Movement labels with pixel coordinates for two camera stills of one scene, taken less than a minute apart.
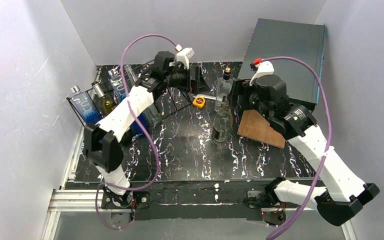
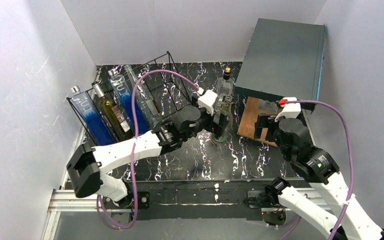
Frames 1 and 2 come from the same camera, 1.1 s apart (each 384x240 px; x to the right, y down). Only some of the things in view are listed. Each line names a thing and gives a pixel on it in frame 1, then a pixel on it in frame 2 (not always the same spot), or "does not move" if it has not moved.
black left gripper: x=194 y=78 to x=216 y=117
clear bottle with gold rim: x=222 y=123 does not move
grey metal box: x=303 y=41 does not move
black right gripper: x=237 y=91 to x=263 y=122
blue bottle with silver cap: x=85 y=106 does not move
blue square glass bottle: x=119 y=86 does not move
